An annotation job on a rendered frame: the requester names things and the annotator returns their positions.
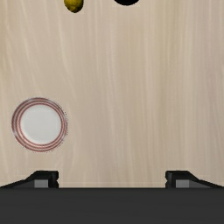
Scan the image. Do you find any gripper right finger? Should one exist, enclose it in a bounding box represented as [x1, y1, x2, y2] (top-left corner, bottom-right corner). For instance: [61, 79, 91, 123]
[164, 170, 224, 189]

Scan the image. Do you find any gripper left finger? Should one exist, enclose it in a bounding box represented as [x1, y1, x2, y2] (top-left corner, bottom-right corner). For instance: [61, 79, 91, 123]
[1, 170, 60, 189]

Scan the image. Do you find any white plate with red rings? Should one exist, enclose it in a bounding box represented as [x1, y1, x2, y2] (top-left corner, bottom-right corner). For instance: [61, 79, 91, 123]
[10, 97, 69, 153]

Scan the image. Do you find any yellow lemon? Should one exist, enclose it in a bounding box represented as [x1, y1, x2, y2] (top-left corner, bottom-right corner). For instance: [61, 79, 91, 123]
[63, 0, 85, 14]

